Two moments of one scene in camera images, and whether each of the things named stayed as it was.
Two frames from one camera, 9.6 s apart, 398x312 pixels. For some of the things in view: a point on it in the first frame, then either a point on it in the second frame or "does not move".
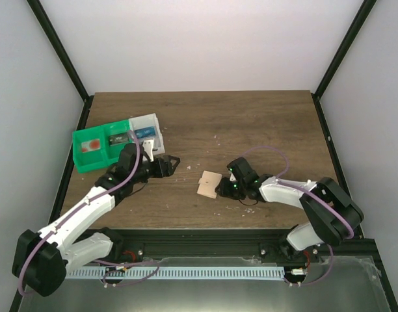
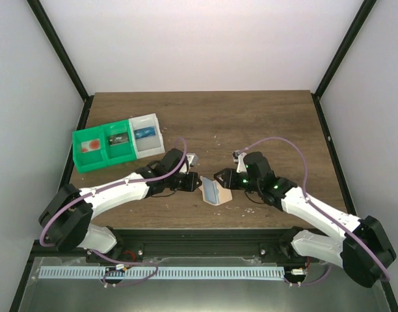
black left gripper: [169, 171] to [191, 186]
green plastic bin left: [90, 149] does not move
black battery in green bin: [118, 139] does not move
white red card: [91, 145] does not move
